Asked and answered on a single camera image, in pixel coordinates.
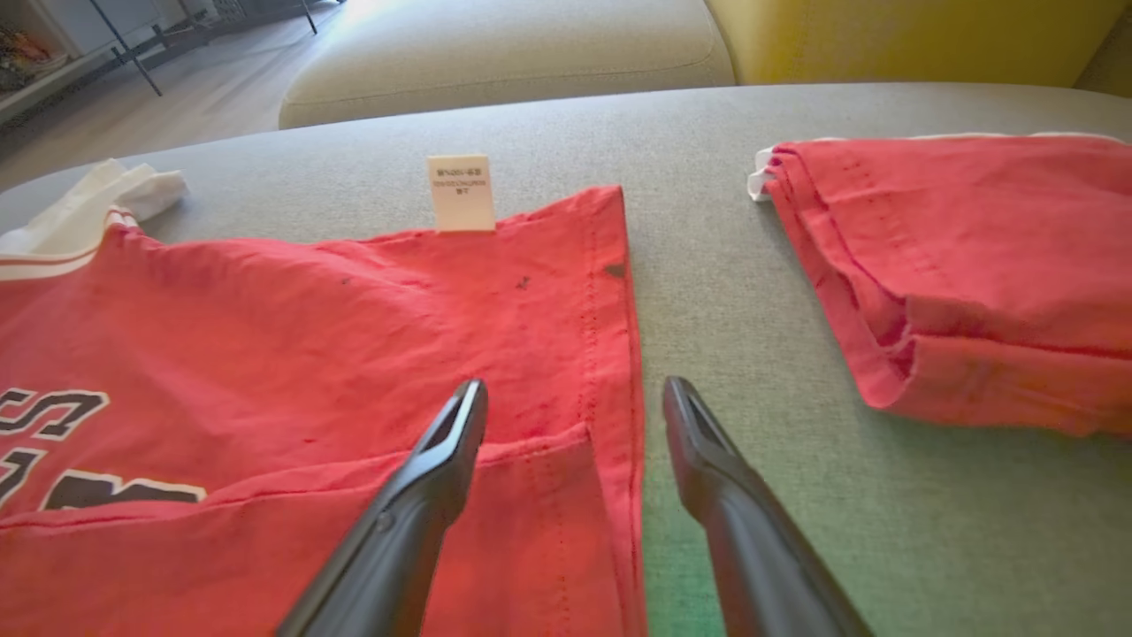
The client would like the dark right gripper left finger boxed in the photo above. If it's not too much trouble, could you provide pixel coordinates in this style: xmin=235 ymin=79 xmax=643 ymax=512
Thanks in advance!
xmin=276 ymin=379 xmax=489 ymax=637

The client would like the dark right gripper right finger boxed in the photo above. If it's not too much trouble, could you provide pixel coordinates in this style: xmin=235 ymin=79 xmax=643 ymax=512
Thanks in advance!
xmin=663 ymin=376 xmax=876 ymax=637

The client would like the red garment white side band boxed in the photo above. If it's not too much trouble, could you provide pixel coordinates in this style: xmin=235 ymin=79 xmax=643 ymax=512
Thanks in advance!
xmin=747 ymin=133 xmax=1132 ymax=439

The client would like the grey fabric sofa seat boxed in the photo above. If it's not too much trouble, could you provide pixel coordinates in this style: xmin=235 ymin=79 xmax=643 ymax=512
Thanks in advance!
xmin=0 ymin=82 xmax=1132 ymax=637

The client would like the beige fabric sofa seat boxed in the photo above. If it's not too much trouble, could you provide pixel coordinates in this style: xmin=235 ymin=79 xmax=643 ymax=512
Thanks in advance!
xmin=279 ymin=0 xmax=737 ymax=131

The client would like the yellow cushion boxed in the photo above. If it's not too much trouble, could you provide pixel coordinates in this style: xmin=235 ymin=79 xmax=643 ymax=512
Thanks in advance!
xmin=705 ymin=0 xmax=1132 ymax=89

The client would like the black metal rack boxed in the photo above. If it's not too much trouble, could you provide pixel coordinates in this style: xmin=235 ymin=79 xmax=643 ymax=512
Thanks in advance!
xmin=88 ymin=0 xmax=319 ymax=96

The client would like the colourful toys pile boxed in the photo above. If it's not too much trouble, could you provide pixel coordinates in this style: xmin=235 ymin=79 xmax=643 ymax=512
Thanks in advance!
xmin=0 ymin=27 xmax=70 ymax=89

